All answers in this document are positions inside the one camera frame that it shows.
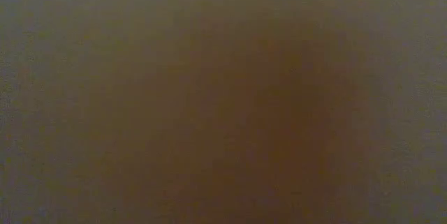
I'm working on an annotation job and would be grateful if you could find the blurred brown object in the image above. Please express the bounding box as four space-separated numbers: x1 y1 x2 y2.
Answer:
87 0 374 224

